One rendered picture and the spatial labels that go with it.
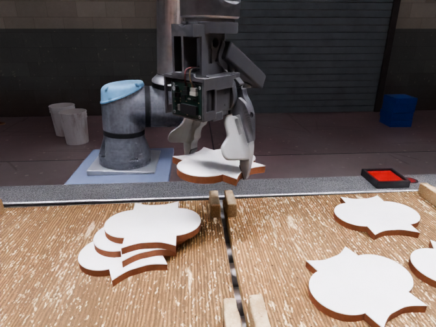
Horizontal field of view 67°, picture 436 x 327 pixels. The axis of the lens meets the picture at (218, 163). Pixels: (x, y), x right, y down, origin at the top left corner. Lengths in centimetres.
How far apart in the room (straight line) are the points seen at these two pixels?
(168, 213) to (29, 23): 519
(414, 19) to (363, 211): 555
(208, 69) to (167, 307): 30
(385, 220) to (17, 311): 55
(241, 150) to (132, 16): 481
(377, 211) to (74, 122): 369
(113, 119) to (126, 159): 11
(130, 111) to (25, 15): 477
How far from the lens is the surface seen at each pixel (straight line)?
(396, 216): 65
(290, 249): 53
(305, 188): 76
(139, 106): 92
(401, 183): 84
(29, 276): 53
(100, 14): 530
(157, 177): 91
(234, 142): 44
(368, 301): 45
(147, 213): 54
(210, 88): 41
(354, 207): 64
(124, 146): 94
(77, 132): 410
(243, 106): 44
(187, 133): 51
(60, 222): 63
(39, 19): 556
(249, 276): 47
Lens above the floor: 124
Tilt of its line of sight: 22 degrees down
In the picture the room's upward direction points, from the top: straight up
